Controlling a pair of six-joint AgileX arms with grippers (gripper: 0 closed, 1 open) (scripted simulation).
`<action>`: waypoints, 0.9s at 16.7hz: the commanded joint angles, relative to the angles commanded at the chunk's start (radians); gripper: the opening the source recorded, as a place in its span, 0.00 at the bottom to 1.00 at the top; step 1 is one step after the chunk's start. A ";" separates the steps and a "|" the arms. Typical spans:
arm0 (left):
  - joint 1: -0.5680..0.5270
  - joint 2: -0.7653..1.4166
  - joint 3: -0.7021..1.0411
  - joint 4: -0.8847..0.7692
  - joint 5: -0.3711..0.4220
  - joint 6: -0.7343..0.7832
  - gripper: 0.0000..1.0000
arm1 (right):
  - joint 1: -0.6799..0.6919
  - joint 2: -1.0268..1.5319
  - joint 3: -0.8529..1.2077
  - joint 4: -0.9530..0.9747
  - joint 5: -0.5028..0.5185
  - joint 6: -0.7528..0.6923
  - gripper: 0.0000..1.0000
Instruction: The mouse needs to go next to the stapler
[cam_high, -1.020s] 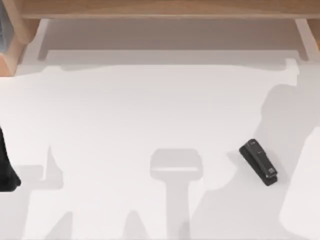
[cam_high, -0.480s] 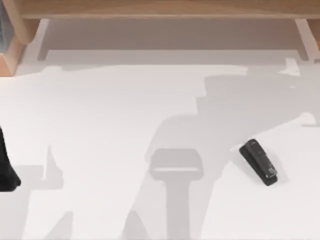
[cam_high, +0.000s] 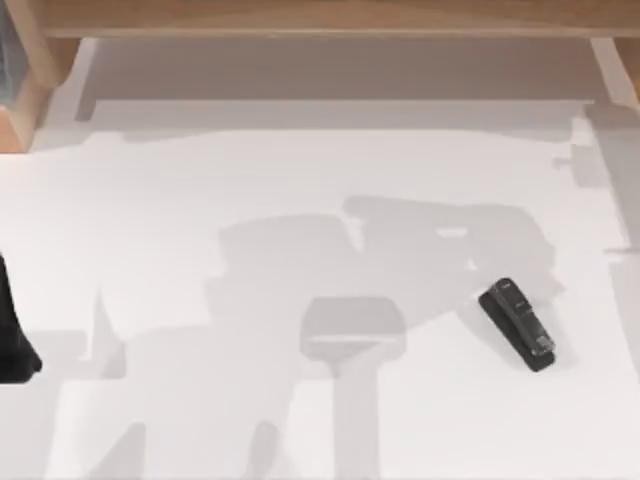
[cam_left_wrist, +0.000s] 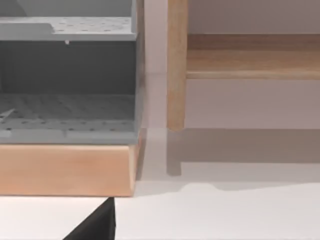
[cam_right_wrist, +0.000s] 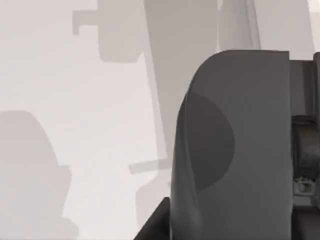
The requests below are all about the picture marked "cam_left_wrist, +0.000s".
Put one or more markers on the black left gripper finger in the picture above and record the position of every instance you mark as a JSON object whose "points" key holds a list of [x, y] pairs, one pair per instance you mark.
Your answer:
{"points": [[102, 222]]}

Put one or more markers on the grey pierced drawer inside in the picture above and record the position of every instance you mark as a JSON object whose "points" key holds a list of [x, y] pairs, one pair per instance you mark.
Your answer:
{"points": [[67, 117]]}

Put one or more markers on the grey cabinet with wooden side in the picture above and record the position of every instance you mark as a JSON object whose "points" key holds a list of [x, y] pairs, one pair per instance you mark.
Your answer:
{"points": [[75, 50]]}

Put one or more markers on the wooden open shelf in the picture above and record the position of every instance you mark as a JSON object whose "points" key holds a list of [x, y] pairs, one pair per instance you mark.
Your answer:
{"points": [[176, 75]]}

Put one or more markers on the pale wooden drawer front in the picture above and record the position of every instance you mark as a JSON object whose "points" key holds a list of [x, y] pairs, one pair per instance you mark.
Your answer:
{"points": [[65, 170]]}

